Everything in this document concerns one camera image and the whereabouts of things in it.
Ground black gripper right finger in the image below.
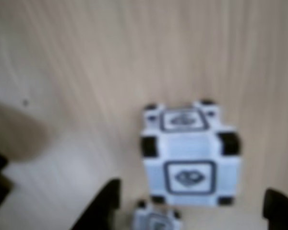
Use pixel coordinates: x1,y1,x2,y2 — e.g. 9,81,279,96
262,188,288,230

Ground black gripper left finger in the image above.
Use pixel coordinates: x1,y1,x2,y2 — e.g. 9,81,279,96
71,178,122,230

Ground white cube with diamond symbol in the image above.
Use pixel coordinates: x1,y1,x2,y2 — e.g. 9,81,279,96
140,98,242,208

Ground white cube with X symbol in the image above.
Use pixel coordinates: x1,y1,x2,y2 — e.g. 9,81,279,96
131,198,183,230

